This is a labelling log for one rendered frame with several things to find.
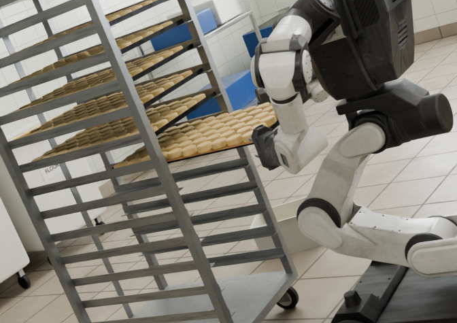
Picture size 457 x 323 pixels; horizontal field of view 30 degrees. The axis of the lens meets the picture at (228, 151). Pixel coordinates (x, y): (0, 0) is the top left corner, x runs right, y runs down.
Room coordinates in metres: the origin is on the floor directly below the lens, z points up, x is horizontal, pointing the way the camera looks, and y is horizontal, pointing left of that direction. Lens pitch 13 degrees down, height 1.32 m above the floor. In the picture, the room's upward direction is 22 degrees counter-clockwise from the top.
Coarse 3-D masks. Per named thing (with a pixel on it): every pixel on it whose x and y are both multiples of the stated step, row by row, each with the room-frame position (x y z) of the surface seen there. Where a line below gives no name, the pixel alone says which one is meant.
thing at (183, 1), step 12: (180, 0) 2.92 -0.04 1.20; (192, 12) 2.92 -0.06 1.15; (192, 24) 2.92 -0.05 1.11; (192, 36) 2.93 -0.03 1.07; (204, 48) 2.91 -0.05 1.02; (204, 60) 2.92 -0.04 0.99; (216, 72) 2.93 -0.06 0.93; (216, 84) 2.91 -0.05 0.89; (228, 108) 2.92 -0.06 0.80; (240, 156) 2.93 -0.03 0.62; (252, 168) 2.92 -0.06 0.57; (264, 192) 2.93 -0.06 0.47; (264, 216) 2.93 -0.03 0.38; (276, 228) 2.92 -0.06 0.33; (276, 240) 2.92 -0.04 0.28; (288, 252) 2.93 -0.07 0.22; (288, 264) 2.91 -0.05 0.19
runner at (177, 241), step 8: (160, 240) 2.65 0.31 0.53; (168, 240) 2.64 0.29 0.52; (176, 240) 2.62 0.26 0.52; (184, 240) 2.60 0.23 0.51; (200, 240) 2.58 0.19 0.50; (112, 248) 2.77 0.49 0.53; (120, 248) 2.75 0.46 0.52; (128, 248) 2.74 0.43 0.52; (136, 248) 2.72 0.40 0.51; (144, 248) 2.70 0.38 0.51; (152, 248) 2.68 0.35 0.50; (160, 248) 2.66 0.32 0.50; (64, 256) 2.91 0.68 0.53; (72, 256) 2.89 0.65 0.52; (80, 256) 2.87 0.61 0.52; (88, 256) 2.84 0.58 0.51; (96, 256) 2.83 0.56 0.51; (104, 256) 2.80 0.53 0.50; (112, 256) 2.78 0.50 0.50
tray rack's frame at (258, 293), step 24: (0, 24) 3.10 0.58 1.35; (48, 24) 3.26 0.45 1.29; (0, 144) 2.90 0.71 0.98; (24, 192) 2.89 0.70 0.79; (72, 192) 3.09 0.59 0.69; (48, 240) 2.90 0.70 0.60; (96, 240) 3.10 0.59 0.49; (144, 240) 3.27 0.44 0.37; (72, 288) 2.90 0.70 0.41; (120, 288) 3.11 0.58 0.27; (168, 288) 3.25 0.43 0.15; (240, 288) 2.96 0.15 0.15; (264, 288) 2.87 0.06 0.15; (144, 312) 3.10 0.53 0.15; (168, 312) 3.01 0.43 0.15; (240, 312) 2.75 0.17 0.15; (264, 312) 2.71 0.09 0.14
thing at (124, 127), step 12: (204, 96) 2.89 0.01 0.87; (156, 108) 2.99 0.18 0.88; (168, 108) 2.90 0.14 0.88; (180, 108) 2.79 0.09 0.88; (120, 120) 3.08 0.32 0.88; (132, 120) 2.94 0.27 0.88; (156, 120) 2.75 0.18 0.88; (168, 120) 2.72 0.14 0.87; (84, 132) 3.13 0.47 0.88; (96, 132) 3.01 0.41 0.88; (108, 132) 2.89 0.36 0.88; (120, 132) 2.79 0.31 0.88; (132, 132) 2.74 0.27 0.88; (60, 144) 3.05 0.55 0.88; (72, 144) 2.94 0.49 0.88; (84, 144) 2.87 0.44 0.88; (96, 144) 2.75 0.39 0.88; (48, 156) 2.88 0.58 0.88
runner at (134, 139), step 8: (136, 136) 2.61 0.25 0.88; (104, 144) 2.69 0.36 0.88; (112, 144) 2.67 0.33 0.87; (120, 144) 2.65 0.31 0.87; (128, 144) 2.63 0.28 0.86; (72, 152) 2.77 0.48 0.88; (80, 152) 2.75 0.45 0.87; (88, 152) 2.73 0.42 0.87; (96, 152) 2.71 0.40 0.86; (40, 160) 2.86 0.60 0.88; (48, 160) 2.84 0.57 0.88; (56, 160) 2.82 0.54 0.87; (64, 160) 2.80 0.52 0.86; (24, 168) 2.91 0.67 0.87; (32, 168) 2.89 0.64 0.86; (40, 168) 2.87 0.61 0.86
